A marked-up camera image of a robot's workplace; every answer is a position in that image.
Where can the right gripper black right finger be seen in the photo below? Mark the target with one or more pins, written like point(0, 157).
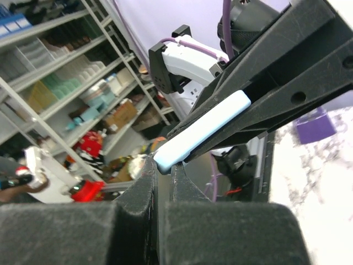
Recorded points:
point(198, 231)

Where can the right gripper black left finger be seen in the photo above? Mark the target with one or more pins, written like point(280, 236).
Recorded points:
point(116, 232)

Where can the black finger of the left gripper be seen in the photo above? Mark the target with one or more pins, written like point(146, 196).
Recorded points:
point(321, 83)
point(305, 34)

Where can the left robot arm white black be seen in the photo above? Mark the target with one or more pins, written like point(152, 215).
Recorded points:
point(183, 56)

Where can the purple plastic card holder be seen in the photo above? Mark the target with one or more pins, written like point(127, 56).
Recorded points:
point(314, 126)

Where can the metal storage shelving rack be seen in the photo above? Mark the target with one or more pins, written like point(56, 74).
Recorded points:
point(70, 85)

